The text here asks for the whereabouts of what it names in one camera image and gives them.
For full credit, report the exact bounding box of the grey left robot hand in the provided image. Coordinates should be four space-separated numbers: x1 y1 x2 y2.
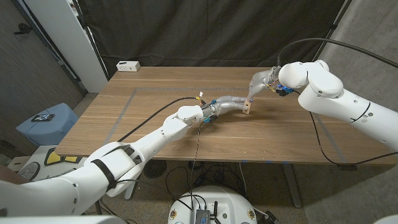
202 95 247 121

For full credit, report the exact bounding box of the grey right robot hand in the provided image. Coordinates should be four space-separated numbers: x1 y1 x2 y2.
246 66 282 103

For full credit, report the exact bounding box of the black backdrop curtain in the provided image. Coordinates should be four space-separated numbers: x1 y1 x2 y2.
73 0 354 78

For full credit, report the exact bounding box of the black backdrop stand pole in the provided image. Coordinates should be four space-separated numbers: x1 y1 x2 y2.
72 0 110 81
310 0 354 68

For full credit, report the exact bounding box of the black round floor fan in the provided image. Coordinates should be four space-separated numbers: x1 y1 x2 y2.
142 159 168 180

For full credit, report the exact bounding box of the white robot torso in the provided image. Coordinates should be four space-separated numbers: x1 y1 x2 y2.
167 185 258 224

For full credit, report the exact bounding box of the white power strip box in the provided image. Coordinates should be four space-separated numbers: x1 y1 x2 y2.
116 60 141 73

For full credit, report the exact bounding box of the grey table leg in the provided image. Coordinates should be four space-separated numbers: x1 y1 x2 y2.
281 163 303 208

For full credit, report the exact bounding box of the small grey finned box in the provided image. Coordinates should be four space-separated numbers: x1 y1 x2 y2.
195 208 211 224

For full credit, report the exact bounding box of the white table leg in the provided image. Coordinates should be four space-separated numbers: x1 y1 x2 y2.
124 180 139 200

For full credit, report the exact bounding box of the white base with yellow mark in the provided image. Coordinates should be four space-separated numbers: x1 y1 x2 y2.
18 145 91 183

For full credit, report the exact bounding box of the blue stool with phone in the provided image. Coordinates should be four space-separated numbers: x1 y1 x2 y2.
16 103 79 147

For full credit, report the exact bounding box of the black phone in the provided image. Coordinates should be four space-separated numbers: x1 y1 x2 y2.
31 113 56 123

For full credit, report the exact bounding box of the grey sneaker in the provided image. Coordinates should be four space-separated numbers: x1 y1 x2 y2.
17 161 40 181

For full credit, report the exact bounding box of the person's bare leg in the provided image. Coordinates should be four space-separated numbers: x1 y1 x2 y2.
0 164 29 184

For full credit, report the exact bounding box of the thin black left wrist cable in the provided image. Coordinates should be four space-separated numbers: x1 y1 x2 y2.
177 121 203 212

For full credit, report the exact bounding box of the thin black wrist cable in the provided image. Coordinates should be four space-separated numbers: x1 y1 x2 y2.
177 121 203 212
292 90 398 166

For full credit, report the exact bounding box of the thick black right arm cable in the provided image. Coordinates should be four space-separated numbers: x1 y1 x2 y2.
276 37 398 69

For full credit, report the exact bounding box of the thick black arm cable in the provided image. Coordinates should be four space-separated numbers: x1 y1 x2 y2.
117 96 206 142
276 37 398 69

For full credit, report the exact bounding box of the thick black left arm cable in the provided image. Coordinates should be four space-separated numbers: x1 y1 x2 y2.
117 96 206 142

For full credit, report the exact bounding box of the black floor cable bundle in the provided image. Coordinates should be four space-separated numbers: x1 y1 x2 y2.
164 161 246 203

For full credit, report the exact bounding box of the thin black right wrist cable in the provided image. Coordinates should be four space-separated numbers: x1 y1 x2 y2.
292 90 398 166

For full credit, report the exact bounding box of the white wall panel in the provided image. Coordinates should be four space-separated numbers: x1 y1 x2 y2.
23 0 108 93

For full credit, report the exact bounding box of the black door handle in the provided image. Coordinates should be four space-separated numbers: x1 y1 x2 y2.
13 22 33 35

